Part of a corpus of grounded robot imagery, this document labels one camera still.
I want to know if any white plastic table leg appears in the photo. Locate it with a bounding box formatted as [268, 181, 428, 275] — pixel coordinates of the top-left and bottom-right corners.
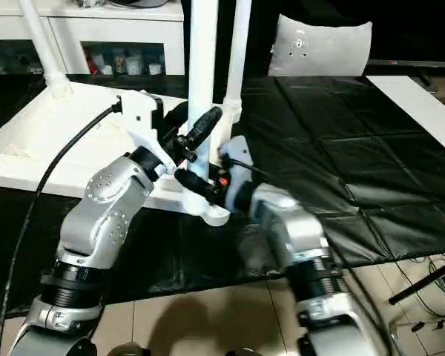
[222, 0, 252, 140]
[20, 0, 74, 100]
[183, 0, 219, 217]

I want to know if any white plastic table top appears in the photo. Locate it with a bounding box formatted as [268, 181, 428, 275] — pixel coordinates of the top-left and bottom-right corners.
[0, 81, 243, 228]

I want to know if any white glass-door cabinet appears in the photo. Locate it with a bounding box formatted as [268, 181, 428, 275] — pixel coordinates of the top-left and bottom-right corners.
[0, 0, 185, 78]

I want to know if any grey helmet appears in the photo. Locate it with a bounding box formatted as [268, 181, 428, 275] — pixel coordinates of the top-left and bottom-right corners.
[109, 0, 171, 8]

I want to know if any grey cushion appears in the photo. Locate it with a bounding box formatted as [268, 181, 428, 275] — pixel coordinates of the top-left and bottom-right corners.
[268, 13, 374, 78]

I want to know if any black work mat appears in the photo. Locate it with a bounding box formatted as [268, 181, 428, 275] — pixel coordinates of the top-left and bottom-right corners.
[0, 72, 445, 320]

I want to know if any white flat board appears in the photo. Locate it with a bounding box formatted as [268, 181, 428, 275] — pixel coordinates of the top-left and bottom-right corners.
[366, 75, 445, 163]

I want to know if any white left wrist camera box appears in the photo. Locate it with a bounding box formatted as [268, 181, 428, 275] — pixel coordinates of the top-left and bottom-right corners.
[117, 90, 179, 176]

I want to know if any black metal frame bar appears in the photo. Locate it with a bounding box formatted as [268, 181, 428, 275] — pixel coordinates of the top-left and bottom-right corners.
[389, 259, 445, 306]

